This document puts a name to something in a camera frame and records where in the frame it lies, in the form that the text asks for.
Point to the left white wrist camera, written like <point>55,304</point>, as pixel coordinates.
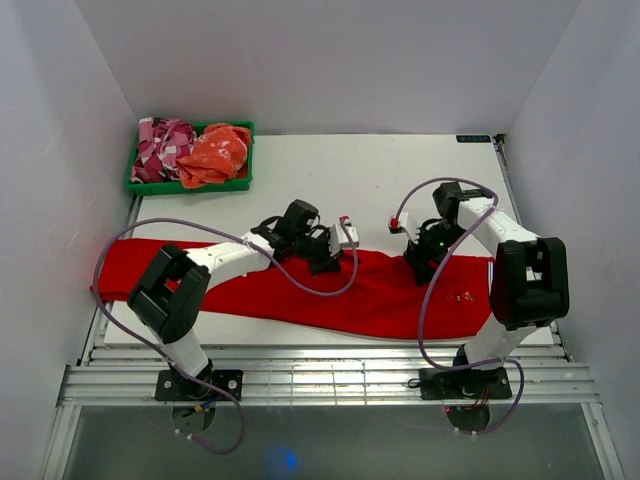
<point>343,236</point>

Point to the green plastic tray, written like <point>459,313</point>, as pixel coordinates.
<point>241,183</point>

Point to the orange crumpled garment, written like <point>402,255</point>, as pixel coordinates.
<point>218,155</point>

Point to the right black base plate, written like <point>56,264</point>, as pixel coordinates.
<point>465,384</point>

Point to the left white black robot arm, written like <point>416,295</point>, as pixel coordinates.
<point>169,295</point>

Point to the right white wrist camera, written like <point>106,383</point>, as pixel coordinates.
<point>404,223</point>

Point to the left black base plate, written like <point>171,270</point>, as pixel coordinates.
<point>173,387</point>

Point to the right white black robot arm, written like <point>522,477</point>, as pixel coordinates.
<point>529,285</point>

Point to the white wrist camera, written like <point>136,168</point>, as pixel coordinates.
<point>343,236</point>
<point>404,223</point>

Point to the aluminium frame rail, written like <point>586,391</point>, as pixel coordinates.
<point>316,377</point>

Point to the pink patterned garment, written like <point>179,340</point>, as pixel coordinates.
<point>161,143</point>

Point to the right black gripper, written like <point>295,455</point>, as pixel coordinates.
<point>418,255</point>

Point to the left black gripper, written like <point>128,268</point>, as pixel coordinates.
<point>327,264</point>

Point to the red trousers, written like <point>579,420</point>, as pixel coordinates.
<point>374,295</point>

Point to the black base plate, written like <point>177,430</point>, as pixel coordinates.
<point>465,384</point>
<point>173,387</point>

